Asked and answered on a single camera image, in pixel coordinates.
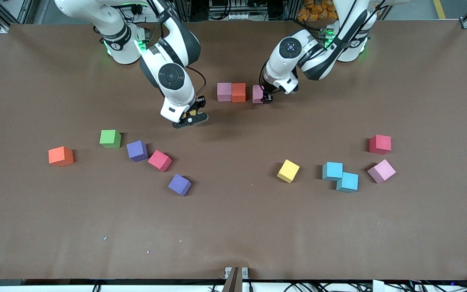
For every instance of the yellow foam block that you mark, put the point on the yellow foam block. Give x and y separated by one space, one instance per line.
288 170
192 112

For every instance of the pink foam block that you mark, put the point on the pink foam block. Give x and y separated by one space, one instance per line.
224 91
381 170
257 94

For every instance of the orange foam block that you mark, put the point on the orange foam block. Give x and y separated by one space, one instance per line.
239 92
61 156

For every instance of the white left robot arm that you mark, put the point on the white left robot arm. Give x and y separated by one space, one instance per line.
290 47

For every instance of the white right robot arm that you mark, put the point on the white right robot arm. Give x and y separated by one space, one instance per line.
171 76

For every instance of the red foam block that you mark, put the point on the red foam block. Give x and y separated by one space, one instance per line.
380 144
159 160

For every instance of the purple foam block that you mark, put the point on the purple foam block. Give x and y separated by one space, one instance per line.
137 151
179 184

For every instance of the white socket strip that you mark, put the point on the white socket strip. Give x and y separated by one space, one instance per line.
239 16

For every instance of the green foam block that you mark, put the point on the green foam block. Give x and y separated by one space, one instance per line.
110 138

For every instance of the pile of orange objects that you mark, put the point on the pile of orange objects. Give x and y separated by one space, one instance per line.
310 12

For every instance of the blue foam block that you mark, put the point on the blue foam block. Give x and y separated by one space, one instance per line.
331 170
348 182

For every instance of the brown paper table cover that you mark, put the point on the brown paper table cover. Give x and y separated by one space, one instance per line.
233 227

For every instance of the metal mount bracket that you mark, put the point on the metal mount bracket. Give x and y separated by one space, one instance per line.
236 278

